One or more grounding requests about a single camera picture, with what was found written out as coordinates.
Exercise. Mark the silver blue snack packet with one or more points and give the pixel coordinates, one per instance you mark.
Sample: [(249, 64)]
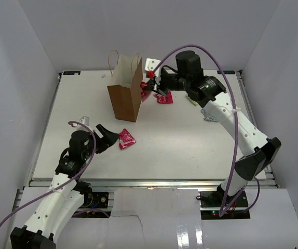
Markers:
[(207, 116)]

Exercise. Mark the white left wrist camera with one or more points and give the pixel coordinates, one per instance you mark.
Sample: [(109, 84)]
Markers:
[(85, 120)]

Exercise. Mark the aluminium front rail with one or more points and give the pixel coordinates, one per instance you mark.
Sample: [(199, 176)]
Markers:
[(148, 183)]

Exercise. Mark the brown paper bag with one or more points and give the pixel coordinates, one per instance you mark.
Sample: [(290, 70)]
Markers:
[(125, 87)]

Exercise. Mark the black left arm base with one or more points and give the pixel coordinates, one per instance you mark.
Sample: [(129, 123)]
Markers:
[(98, 200)]

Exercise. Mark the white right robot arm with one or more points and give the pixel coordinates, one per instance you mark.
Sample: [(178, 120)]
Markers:
[(258, 150)]

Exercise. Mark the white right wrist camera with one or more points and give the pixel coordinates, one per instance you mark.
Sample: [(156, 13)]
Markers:
[(151, 67)]

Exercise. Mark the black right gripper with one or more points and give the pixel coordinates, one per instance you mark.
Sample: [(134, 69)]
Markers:
[(151, 84)]

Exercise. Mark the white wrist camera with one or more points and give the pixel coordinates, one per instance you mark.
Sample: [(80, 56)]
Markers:
[(85, 120), (151, 67)]

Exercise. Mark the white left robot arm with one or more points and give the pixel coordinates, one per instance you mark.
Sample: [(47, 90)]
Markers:
[(66, 193)]

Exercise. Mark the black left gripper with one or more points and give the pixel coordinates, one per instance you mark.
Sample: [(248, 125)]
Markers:
[(109, 138)]

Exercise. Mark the blue label back right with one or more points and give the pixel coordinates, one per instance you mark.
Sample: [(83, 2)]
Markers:
[(226, 72)]

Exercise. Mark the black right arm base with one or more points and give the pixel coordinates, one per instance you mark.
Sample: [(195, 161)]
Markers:
[(210, 206)]

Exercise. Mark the red snack packet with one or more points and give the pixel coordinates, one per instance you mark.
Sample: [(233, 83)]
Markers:
[(164, 99), (126, 139), (145, 92)]

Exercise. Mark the yellow green snack packet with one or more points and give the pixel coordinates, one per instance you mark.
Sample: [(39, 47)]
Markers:
[(192, 101)]

